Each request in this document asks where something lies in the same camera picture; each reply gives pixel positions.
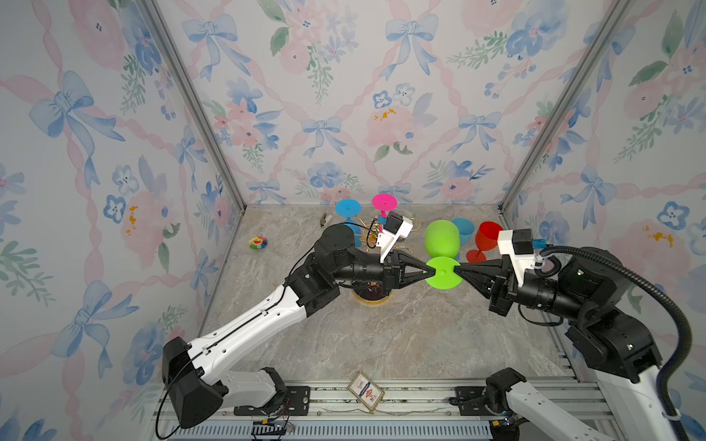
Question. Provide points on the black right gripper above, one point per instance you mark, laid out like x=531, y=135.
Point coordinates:
x=499, y=291

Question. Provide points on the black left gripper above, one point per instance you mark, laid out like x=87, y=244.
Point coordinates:
x=392, y=276

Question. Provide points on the red wine glass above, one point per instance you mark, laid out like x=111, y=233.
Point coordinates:
x=486, y=240

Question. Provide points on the green wine glass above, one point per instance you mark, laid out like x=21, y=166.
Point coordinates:
x=443, y=243

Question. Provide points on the light blue wine glass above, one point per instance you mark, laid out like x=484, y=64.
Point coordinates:
x=466, y=229

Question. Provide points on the cyan wine glass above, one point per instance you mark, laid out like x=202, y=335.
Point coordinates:
x=349, y=209

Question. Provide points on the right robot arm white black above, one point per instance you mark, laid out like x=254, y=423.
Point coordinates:
x=582, y=286

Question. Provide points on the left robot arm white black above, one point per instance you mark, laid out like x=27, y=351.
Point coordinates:
x=198, y=375

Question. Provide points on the magenta wine glass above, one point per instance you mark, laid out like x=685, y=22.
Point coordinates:
x=385, y=203

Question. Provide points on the small beige tape dispenser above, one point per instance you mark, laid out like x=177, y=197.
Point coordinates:
x=324, y=221

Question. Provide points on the small framed card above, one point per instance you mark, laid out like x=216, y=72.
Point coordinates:
x=368, y=393

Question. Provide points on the rainbow flower plush toy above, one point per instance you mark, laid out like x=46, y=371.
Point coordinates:
x=258, y=242

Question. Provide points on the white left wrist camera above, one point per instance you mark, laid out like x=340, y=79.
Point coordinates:
x=395, y=227

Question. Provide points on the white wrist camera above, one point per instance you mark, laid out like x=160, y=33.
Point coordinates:
x=518, y=245
x=395, y=227

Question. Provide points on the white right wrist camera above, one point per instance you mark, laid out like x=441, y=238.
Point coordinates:
x=518, y=245

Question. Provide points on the gold wire glass rack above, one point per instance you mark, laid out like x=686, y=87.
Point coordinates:
x=371, y=295

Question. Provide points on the aluminium corner post right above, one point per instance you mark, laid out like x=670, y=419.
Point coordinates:
x=589, y=61

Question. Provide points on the aluminium corner post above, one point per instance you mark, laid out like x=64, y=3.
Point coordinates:
x=589, y=61
x=165, y=42

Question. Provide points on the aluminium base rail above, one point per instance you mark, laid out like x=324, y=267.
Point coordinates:
x=328, y=410

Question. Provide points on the aluminium corner post left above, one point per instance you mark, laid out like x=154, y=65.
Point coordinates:
x=165, y=42

